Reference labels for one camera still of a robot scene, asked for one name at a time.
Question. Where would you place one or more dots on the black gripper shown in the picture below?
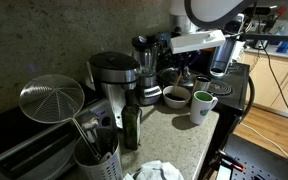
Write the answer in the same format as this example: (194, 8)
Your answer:
(185, 59)

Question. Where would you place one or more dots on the wooden spoon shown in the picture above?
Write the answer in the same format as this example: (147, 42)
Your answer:
(176, 88)

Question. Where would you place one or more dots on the perforated steel utensil holder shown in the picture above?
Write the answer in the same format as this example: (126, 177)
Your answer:
(100, 170)

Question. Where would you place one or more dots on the dark round pan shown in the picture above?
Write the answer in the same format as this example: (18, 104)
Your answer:
(169, 76)

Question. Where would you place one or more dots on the small steel cup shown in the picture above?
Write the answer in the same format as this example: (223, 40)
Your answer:
(202, 84)

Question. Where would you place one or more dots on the black blender with glass jar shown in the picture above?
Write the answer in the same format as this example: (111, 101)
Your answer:
(147, 66)

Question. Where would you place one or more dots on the white mug with green inside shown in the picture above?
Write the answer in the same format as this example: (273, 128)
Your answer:
(200, 111)

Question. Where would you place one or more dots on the steel and black coffee maker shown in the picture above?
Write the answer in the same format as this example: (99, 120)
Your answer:
(114, 71)

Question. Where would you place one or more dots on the dark olive oil bottle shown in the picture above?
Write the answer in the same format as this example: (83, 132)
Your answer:
(131, 123)

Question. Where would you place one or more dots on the red and black clamp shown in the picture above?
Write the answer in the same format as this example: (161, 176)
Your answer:
(232, 163)

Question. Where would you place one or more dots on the white cloth with dark stripe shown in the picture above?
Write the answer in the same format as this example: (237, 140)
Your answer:
(157, 171)

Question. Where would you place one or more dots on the shiny metal ladle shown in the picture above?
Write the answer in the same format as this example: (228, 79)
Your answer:
(90, 122)

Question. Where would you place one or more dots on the black pegboard table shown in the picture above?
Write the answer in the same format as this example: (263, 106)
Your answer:
(267, 163)

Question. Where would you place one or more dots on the silver toaster oven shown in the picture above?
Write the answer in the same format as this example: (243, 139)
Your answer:
(27, 150)

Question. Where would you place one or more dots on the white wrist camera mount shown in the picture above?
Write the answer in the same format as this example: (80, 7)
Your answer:
(197, 41)

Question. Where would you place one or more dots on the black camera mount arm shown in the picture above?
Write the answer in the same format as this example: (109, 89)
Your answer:
(274, 37)

